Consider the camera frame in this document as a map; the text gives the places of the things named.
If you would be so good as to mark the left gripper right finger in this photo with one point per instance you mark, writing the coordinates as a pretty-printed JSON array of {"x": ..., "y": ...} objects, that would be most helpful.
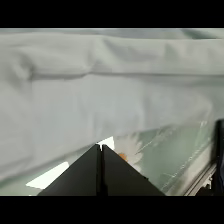
[{"x": 123, "y": 178}]

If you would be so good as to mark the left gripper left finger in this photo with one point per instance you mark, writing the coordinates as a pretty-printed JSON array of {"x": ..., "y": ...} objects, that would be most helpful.
[{"x": 80, "y": 178}]

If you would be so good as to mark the white T-shirt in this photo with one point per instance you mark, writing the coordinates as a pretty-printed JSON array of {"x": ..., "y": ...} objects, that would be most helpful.
[{"x": 100, "y": 93}]

